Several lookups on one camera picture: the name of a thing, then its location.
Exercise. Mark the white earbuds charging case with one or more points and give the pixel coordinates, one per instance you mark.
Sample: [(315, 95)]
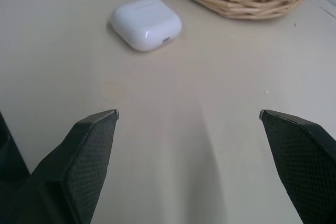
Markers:
[(146, 23)]

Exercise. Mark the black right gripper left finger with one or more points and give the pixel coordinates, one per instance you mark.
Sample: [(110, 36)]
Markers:
[(78, 166)]

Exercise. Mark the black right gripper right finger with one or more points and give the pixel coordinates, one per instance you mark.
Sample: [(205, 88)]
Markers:
[(302, 161)]

